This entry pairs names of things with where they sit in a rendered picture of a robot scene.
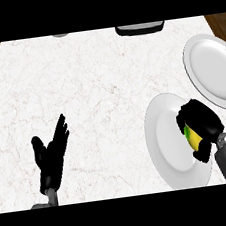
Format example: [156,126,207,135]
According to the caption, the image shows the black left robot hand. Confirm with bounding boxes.
[27,112,78,196]

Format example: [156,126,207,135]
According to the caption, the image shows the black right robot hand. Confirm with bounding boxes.
[173,95,226,167]

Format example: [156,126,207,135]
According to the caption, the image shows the yellow green lemon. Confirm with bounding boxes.
[182,122,206,154]

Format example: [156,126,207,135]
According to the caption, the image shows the white plate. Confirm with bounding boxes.
[139,87,216,195]
[180,30,226,117]

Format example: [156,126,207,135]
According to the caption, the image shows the small grey object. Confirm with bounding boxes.
[51,32,70,39]

